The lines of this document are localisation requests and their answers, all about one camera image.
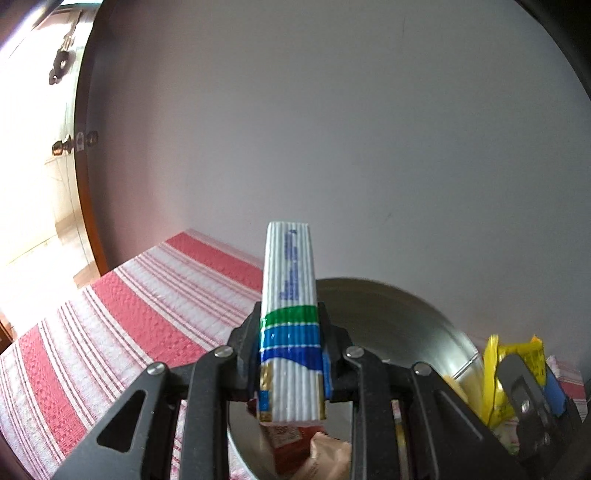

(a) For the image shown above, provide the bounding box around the yellow snack packet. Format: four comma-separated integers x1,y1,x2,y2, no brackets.
480,335,552,430

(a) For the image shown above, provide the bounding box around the white blue striped packet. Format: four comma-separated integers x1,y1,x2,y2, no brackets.
257,221,325,425

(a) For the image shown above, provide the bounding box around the red white striped cloth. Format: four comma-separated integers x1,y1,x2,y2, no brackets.
1,232,590,479

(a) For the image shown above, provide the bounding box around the beige snack packet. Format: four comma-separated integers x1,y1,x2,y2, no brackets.
291,433,352,480

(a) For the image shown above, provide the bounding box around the round metal tin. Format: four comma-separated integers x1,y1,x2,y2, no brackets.
228,278,483,479

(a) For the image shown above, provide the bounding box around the red snack packet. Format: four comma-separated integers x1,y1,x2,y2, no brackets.
262,425,325,476

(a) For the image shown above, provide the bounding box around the brown wooden door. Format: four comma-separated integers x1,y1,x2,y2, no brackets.
59,1,109,276

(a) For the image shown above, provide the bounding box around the metal door handle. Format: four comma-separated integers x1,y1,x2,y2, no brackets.
51,130,99,156

